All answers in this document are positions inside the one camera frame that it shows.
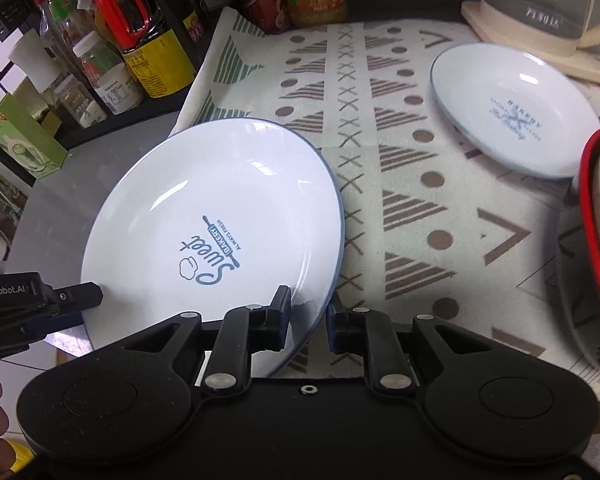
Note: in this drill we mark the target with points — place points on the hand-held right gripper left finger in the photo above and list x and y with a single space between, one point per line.
281 317

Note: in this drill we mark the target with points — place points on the green label sauce bottle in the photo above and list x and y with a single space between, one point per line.
65 15

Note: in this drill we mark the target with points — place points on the cream kettle base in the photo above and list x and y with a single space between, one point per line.
580 67

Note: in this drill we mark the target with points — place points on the white labelled jar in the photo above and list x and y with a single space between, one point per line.
117 92

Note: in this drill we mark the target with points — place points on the red and black bowl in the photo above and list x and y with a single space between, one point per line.
585 200

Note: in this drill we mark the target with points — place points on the red drink can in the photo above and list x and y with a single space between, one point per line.
262 5

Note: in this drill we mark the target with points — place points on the glass electric kettle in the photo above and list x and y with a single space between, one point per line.
530 0

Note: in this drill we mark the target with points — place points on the patterned fringed table mat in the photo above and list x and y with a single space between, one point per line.
380 185

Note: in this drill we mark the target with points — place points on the large white deep plate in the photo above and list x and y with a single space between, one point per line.
205 200

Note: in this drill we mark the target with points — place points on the white lid jar green contents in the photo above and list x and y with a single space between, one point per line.
97 57

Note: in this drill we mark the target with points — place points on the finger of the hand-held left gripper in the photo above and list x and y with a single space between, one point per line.
77 294
55 322

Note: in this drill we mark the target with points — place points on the green tea carton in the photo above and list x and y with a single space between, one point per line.
20 140

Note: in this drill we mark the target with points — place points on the small clear spice jar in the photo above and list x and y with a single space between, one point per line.
80 105

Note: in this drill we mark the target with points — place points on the black metal shelf rack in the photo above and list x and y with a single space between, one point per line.
5 17

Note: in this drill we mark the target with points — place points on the dark sauce bottle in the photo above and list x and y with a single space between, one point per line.
190 5

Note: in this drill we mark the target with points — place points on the small white printed plate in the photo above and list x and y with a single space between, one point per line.
480 110

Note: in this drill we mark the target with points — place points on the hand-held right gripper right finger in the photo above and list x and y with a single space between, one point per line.
332 331

